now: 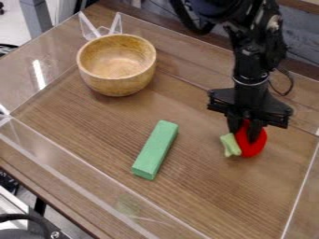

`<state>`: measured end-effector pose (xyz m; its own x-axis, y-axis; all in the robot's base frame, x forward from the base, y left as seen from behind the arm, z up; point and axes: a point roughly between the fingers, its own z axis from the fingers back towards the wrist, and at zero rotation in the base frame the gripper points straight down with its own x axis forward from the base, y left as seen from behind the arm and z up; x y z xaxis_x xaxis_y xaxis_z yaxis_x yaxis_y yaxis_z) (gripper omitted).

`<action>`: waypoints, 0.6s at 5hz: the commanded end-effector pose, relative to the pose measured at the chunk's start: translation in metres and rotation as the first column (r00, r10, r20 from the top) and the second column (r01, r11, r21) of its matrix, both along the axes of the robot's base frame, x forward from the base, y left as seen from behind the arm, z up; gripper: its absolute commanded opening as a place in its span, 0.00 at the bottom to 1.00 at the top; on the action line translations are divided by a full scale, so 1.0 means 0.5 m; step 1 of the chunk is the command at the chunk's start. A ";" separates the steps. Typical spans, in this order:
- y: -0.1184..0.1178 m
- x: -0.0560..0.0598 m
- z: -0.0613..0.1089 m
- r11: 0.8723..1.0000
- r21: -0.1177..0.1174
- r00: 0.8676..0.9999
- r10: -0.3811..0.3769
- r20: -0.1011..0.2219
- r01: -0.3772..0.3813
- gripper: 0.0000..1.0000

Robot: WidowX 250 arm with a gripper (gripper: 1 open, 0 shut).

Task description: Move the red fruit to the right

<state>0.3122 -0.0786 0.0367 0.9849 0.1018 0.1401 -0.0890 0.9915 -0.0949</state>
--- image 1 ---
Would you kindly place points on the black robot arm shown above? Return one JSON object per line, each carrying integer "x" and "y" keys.
{"x": 254, "y": 25}

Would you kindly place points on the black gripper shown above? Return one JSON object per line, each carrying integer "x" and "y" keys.
{"x": 250, "y": 102}

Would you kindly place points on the wooden bowl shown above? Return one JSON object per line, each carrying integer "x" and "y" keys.
{"x": 117, "y": 64}

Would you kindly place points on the green rectangular block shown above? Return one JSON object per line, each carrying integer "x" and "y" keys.
{"x": 154, "y": 151}

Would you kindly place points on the red plush strawberry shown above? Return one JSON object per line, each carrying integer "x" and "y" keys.
{"x": 239, "y": 146}

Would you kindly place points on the black metal bracket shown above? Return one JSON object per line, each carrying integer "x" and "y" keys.
{"x": 36, "y": 228}

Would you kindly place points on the clear acrylic tray enclosure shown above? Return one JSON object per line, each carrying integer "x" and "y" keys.
{"x": 69, "y": 142}

